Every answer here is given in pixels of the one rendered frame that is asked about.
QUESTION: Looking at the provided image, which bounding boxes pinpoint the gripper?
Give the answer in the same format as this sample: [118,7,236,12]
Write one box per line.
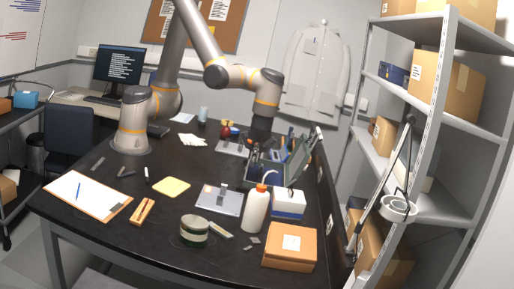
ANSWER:
[239,114,279,163]

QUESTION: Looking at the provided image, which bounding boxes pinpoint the magnifier lamp on arm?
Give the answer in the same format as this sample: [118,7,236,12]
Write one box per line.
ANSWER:
[345,112,420,255]

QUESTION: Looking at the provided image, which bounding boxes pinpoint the green micrometer case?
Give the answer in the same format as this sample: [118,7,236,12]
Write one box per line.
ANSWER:
[241,138,312,189]

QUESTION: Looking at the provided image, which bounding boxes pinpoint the grey returns rack plate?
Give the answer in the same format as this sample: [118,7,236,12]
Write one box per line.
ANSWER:
[214,137,250,159]

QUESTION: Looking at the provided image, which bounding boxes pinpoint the green case lid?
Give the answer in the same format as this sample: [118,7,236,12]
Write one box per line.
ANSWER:
[284,138,312,189]

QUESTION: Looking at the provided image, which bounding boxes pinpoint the grey calibration nest plate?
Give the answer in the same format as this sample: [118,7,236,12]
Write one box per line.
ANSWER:
[194,183,246,219]

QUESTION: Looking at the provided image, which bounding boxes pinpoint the orange wooden pen case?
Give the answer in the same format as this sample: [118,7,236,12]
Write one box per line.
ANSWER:
[128,196,157,228]

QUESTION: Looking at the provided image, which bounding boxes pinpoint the dark blue case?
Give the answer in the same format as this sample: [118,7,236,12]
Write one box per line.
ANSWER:
[377,60,411,91]

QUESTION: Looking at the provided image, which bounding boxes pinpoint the white and blue wipe box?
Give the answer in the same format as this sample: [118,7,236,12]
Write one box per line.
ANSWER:
[269,184,308,221]

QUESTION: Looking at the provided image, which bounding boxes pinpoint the white squeeze bottle orange cap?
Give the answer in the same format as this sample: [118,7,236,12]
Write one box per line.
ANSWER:
[240,168,279,235]

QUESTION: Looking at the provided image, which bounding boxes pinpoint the white gloves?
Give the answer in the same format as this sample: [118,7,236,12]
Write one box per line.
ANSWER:
[177,132,209,147]

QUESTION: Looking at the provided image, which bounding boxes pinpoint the light blue paper sheet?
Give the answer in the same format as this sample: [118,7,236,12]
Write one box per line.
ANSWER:
[169,111,196,125]

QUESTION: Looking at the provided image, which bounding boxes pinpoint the white lab coat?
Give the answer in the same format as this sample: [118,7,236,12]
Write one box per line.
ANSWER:
[277,19,351,129]

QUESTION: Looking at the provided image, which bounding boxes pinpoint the yellow sticky note pad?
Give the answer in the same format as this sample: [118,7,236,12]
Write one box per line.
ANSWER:
[151,175,192,199]

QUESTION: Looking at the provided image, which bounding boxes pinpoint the black notebook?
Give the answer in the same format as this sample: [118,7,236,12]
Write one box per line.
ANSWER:
[145,122,172,140]

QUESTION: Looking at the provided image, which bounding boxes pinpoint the orange box white label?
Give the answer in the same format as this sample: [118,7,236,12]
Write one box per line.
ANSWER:
[260,220,318,275]

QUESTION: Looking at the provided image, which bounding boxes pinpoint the green and white round tin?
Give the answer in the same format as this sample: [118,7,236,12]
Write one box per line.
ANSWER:
[178,213,211,248]

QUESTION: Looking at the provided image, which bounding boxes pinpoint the cork notice board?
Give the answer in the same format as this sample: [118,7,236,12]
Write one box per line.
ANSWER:
[139,0,250,55]

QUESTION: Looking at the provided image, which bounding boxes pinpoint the small cardboard box labelled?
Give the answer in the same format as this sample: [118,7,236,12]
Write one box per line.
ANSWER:
[371,115,401,159]

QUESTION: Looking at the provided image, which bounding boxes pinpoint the dark small gauge tool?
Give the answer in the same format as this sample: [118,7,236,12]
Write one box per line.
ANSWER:
[115,165,137,179]

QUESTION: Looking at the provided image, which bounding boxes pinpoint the cardboard box on floor shelf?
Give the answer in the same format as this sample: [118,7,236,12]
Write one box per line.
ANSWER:
[344,207,417,289]

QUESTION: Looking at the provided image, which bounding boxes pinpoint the black computer monitor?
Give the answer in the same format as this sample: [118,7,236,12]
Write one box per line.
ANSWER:
[92,43,148,100]

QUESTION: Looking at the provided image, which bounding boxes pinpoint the beige desk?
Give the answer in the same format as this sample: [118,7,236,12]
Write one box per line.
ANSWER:
[39,85,124,121]

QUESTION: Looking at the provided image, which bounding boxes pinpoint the grey steel ruler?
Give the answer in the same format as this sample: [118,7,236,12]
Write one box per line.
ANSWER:
[89,156,107,173]

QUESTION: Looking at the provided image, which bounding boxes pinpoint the black keyboard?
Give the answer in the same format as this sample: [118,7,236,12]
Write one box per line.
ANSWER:
[82,94,123,109]

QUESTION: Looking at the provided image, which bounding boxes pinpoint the orange clipboard with paper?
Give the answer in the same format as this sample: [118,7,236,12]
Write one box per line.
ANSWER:
[41,168,135,225]

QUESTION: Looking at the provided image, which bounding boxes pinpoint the grey shelving unit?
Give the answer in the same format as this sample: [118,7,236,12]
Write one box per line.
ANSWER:
[332,3,514,289]

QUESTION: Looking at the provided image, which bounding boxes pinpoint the dark blue office chair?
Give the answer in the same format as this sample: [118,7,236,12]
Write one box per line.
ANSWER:
[43,103,96,174]

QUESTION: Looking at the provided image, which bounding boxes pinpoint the white desk calculator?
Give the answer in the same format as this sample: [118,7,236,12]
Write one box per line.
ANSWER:
[52,89,85,103]

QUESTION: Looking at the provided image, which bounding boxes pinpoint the large cardboard box taped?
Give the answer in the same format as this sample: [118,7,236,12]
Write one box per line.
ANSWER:
[407,47,487,125]

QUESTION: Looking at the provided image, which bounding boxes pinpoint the grey waste bin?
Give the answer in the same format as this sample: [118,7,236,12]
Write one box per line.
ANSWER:
[25,131,46,176]

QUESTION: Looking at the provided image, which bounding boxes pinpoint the cardboard box white label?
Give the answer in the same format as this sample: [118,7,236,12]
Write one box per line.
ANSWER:
[379,0,499,34]

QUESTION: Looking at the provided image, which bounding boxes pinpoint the light blue box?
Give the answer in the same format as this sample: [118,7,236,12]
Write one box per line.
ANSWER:
[12,89,40,111]

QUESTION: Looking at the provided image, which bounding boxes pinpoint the black trolley cart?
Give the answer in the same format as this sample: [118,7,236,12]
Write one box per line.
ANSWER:
[0,78,56,252]

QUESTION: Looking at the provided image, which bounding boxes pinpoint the brown cardboard box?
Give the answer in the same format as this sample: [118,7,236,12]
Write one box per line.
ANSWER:
[0,171,19,206]

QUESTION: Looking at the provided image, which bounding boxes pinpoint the white whiteboard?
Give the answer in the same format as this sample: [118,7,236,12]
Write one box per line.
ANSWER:
[0,0,49,79]

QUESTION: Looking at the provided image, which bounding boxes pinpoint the white wall switch plate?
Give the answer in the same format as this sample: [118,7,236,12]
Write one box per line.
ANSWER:
[343,92,370,113]

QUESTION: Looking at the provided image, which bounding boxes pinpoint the white wall outlet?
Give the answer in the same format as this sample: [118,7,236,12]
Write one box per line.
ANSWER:
[76,44,100,58]

